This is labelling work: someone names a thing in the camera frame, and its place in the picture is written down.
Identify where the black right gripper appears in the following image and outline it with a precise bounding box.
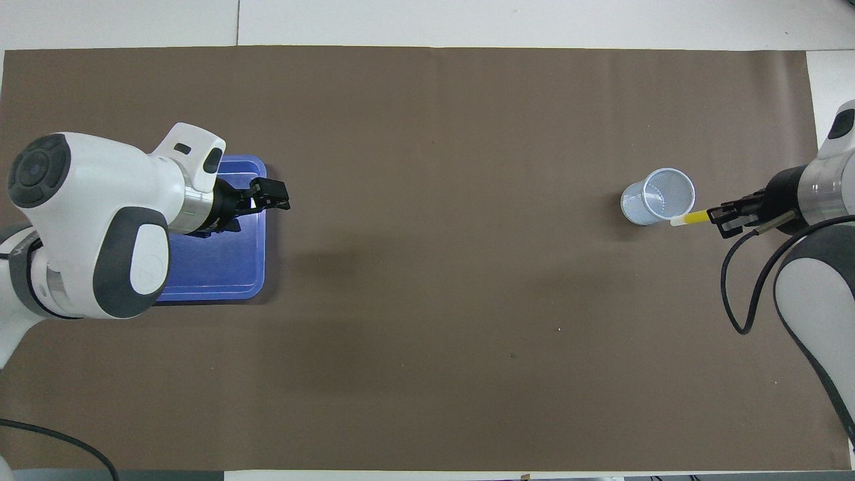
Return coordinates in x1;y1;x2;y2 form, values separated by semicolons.
707;167;809;239

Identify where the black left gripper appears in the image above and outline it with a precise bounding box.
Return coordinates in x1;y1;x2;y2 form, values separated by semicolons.
182;178;291;239

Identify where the blue plastic tray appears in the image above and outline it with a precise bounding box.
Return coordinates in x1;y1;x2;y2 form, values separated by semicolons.
157;155;269;305

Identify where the light blue mesh pen cup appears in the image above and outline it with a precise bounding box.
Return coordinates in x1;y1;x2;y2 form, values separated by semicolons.
620;167;696;226

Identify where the brown table mat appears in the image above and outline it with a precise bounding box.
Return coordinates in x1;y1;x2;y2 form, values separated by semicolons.
0;45;849;472

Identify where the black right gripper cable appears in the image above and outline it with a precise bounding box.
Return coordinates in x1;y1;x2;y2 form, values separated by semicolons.
720;212;855;335

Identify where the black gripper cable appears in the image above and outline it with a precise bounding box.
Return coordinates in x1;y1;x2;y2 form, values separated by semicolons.
0;418;121;481
720;212;855;335

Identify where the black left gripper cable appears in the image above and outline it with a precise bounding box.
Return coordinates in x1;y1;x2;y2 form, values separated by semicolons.
0;418;121;481

